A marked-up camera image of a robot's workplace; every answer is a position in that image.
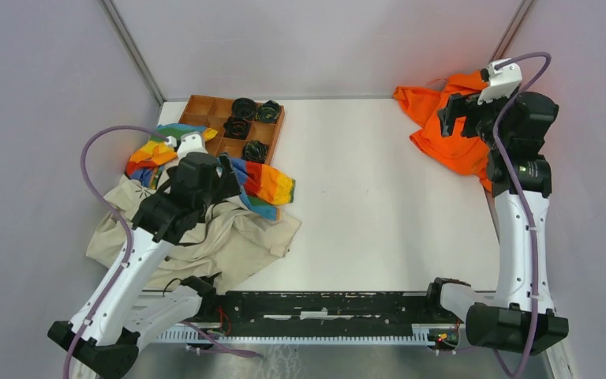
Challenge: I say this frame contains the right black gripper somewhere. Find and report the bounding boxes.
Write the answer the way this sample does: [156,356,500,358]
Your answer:
[438,88,520,151]

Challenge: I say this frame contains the beige zip jacket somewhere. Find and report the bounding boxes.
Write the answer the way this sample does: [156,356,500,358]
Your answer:
[86,176,301,295]

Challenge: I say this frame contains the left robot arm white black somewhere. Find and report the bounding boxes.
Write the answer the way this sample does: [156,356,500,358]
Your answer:
[47,152,241,378]

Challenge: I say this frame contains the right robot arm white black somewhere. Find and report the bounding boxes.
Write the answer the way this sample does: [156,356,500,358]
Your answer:
[424,92,569,356]

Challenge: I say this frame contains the orange jacket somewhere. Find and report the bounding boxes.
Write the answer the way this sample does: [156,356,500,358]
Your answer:
[392,70,492,191]

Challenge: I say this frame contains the black rolled sock near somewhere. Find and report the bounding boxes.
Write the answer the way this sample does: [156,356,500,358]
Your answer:
[241,140,268,164]

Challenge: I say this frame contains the black rolled sock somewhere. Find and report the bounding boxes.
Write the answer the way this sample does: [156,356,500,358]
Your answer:
[231,97,258,120]
[223,116,251,141]
[241,140,268,164]
[254,100,281,124]

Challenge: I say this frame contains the rainbow striped garment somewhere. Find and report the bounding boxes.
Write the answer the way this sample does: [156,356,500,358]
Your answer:
[125,136,295,221]

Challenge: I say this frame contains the black rolled sock middle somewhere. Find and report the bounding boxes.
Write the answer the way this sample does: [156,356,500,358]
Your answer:
[223,116,251,141]

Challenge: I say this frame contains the brown wooden compartment tray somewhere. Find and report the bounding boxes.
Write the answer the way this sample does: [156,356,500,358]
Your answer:
[179,95,285,164]

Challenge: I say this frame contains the black rolled sock far left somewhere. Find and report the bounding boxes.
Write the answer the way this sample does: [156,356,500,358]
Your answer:
[231,97,258,120]

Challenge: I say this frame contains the black rolled sock far right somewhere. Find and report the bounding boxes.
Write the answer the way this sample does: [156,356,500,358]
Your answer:
[254,100,281,124]

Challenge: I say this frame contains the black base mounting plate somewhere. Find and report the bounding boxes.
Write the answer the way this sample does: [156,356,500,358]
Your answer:
[192,291,457,337]

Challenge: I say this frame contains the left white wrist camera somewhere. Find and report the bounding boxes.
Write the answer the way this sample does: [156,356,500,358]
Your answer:
[164,132,208,159]

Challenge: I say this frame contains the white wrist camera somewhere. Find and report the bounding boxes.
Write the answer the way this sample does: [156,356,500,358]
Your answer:
[164,132,208,159]
[477,59,522,105]

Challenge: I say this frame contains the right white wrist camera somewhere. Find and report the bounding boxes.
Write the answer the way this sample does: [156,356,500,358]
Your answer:
[477,59,522,105]

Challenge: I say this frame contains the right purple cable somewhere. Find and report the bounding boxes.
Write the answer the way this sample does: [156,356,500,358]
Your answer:
[491,51,552,379]

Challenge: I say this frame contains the purple cable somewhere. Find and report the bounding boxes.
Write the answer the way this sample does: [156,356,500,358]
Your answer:
[62,125,170,379]
[491,51,552,379]

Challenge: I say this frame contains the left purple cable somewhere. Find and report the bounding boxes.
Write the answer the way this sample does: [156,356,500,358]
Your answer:
[62,125,170,379]

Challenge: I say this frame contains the aluminium frame rail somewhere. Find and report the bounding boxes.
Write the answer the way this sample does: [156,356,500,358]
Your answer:
[153,324,455,347]

